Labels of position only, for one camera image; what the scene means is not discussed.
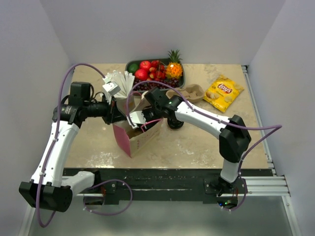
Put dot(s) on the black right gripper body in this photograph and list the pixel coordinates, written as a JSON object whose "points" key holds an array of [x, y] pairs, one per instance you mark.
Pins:
{"points": [[150, 114]]}

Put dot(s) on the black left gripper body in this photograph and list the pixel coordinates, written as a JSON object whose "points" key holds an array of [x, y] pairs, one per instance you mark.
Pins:
{"points": [[107, 119]]}

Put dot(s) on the pink white paper bag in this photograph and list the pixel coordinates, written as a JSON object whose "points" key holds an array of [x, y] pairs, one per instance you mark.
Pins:
{"points": [[130, 140]]}

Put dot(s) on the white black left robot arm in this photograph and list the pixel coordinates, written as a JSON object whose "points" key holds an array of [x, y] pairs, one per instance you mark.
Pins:
{"points": [[46, 188]]}

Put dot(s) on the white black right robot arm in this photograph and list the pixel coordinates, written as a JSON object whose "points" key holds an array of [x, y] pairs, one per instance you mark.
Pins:
{"points": [[233, 137]]}

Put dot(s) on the grey metal straw holder cup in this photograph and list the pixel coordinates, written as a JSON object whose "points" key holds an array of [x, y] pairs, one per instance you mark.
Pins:
{"points": [[121, 104]]}

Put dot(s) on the black cup lid stack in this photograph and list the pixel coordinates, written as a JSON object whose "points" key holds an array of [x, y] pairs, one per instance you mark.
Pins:
{"points": [[174, 124]]}

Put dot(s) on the white wrapped straw bundle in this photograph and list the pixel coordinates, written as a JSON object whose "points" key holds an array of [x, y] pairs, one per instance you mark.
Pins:
{"points": [[124, 80]]}

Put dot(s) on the red apple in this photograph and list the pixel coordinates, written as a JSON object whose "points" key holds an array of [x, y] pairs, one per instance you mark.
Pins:
{"points": [[141, 74], [145, 65]]}

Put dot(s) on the red cherry cluster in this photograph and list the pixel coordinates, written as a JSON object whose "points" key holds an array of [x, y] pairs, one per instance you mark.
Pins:
{"points": [[157, 71]]}

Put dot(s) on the dark green fruit tray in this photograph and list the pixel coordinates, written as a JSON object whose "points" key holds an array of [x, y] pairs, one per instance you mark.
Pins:
{"points": [[181, 80]]}

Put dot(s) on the remaining pulp carrier stack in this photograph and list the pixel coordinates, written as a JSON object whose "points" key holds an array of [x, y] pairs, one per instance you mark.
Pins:
{"points": [[192, 93]]}

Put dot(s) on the green lime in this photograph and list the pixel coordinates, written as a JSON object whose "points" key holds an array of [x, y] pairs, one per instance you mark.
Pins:
{"points": [[133, 68]]}

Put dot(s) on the orange pineapple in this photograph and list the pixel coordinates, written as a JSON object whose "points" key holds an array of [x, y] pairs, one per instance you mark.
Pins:
{"points": [[174, 69]]}

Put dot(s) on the yellow chips bag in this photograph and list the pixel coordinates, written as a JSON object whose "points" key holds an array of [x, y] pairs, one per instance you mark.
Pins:
{"points": [[222, 93]]}

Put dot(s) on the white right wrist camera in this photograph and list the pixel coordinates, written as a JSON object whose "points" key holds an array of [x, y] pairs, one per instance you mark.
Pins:
{"points": [[136, 119]]}

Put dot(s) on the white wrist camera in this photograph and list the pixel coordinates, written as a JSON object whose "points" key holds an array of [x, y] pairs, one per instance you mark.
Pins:
{"points": [[110, 89], [136, 119]]}

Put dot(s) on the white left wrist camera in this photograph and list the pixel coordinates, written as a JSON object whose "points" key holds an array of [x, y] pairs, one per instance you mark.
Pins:
{"points": [[110, 89]]}

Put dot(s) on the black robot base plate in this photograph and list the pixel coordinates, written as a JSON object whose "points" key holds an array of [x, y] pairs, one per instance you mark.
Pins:
{"points": [[190, 185]]}

